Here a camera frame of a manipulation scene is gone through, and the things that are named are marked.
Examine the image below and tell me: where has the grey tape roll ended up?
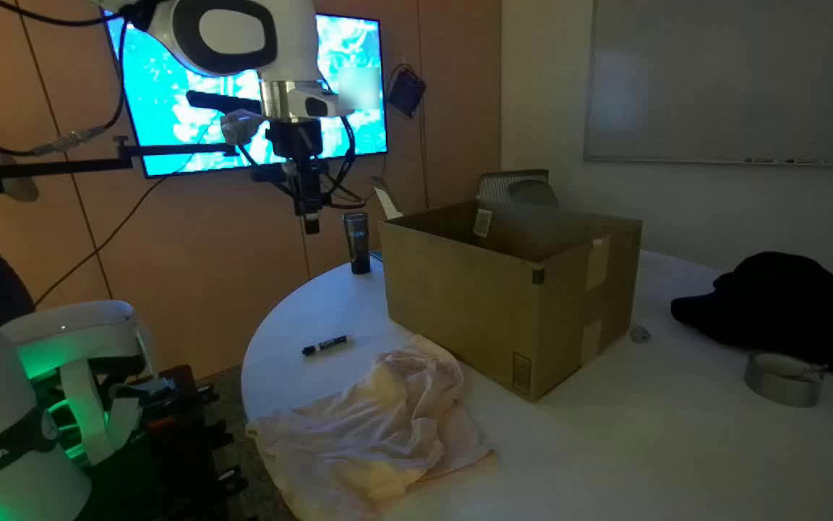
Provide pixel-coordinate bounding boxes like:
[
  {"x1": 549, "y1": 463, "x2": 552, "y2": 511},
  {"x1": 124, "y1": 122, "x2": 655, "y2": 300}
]
[{"x1": 743, "y1": 352, "x2": 827, "y2": 407}]

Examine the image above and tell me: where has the black speaker bottle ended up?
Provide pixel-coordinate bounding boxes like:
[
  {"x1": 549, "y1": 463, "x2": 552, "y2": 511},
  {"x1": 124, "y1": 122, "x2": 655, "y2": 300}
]
[{"x1": 344, "y1": 212, "x2": 370, "y2": 274}]

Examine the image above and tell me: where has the grey chair back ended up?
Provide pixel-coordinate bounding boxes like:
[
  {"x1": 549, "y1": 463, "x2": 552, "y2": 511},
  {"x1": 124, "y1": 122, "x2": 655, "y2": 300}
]
[{"x1": 478, "y1": 171, "x2": 558, "y2": 209}]

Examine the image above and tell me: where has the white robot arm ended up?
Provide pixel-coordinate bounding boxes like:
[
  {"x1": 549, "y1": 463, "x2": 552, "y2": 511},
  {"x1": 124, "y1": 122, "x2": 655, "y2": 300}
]
[{"x1": 0, "y1": 0, "x2": 354, "y2": 521}]

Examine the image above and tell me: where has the black marker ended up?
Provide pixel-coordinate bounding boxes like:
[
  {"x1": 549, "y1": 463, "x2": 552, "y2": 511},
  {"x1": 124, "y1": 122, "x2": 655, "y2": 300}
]
[{"x1": 300, "y1": 335, "x2": 350, "y2": 358}]

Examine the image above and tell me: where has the pale pink towel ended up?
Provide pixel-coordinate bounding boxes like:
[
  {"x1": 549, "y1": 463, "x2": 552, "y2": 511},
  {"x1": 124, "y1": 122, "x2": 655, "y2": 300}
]
[{"x1": 250, "y1": 335, "x2": 491, "y2": 521}]

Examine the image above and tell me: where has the brown cardboard box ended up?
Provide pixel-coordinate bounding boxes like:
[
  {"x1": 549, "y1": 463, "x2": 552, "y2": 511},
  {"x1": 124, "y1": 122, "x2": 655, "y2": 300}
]
[{"x1": 377, "y1": 187, "x2": 643, "y2": 400}]

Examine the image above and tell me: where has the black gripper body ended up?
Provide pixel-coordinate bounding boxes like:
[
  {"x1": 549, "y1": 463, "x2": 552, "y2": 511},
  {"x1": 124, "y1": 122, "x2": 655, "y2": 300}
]
[{"x1": 267, "y1": 117, "x2": 324, "y2": 204}]

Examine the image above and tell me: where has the small grey cap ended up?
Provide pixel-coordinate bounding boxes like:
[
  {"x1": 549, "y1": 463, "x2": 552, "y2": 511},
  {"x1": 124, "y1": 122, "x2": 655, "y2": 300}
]
[{"x1": 632, "y1": 327, "x2": 652, "y2": 345}]

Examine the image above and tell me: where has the black cloth bundle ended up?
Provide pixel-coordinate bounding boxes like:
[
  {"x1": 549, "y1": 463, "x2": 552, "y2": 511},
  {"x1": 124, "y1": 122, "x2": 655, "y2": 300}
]
[{"x1": 672, "y1": 251, "x2": 833, "y2": 371}]

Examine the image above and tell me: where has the black wall-mounted device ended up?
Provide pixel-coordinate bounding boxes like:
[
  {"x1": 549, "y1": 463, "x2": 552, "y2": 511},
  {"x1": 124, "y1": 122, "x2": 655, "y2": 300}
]
[{"x1": 387, "y1": 65, "x2": 426, "y2": 115}]

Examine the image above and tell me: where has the wall monitor screen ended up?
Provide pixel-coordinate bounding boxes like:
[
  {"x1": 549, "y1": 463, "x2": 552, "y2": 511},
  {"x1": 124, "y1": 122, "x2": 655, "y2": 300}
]
[{"x1": 107, "y1": 13, "x2": 391, "y2": 178}]

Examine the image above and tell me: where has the whiteboard on wall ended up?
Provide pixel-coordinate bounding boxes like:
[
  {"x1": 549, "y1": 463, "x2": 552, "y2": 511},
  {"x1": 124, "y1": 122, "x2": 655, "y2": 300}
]
[{"x1": 585, "y1": 0, "x2": 833, "y2": 168}]

